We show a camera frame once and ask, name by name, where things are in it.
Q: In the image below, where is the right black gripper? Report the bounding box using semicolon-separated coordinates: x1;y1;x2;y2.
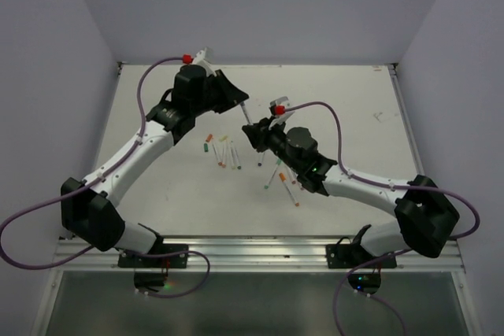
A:
243;117;302;175

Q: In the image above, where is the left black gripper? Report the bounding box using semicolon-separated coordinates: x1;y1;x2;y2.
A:
189;67;245;115

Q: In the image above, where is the dark purple marker pen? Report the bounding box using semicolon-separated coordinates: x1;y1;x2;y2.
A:
240;102;253;125

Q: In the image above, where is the light blue marker pen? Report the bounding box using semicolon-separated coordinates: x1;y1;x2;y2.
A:
258;153;265;167

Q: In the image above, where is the yellow marker pen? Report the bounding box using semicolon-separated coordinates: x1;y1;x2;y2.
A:
229;141;239;170

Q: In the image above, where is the dark green marker pen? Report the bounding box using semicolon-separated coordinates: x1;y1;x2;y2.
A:
232;142;242;170

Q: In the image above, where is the peach marker pen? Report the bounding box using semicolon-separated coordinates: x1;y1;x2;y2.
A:
220;141;227;168

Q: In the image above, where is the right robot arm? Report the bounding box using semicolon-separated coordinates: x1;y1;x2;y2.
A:
242;118;460;268

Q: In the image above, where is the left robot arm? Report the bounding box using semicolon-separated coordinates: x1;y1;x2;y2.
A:
61;64;249;268

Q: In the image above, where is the light green marker pen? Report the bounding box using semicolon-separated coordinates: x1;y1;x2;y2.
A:
264;159;281;190

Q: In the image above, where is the dark orange marker pen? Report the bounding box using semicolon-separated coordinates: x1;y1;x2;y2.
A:
279;172;300;207

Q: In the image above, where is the pink marker pen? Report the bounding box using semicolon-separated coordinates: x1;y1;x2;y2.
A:
287;167;296;185

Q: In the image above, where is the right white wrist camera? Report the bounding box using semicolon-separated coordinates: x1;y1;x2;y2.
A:
269;96;294;130

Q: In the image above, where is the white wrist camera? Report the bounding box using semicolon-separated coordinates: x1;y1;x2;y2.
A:
269;96;294;130
191;47;216;76

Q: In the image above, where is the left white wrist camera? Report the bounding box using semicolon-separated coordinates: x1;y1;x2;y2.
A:
191;47;216;76

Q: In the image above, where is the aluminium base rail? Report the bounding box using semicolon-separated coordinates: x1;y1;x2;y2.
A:
54;237;465;273

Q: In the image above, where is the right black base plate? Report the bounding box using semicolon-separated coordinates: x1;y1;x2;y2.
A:
325;236;377;269

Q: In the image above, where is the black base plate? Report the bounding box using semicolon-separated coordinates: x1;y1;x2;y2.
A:
325;236;377;269
117;244;188;269

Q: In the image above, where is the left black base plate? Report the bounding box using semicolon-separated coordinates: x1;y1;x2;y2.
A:
117;244;188;269

